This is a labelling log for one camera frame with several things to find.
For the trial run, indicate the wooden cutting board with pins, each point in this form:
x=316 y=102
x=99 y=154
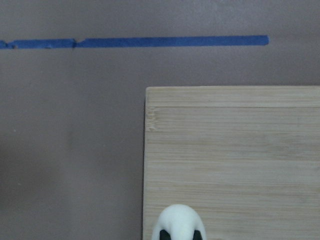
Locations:
x=246 y=158

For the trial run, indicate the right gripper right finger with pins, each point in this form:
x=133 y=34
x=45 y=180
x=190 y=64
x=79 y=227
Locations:
x=197 y=235

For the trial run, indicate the white steamed bun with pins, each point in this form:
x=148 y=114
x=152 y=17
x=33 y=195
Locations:
x=180 y=221

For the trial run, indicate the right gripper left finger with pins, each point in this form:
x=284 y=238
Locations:
x=164 y=235

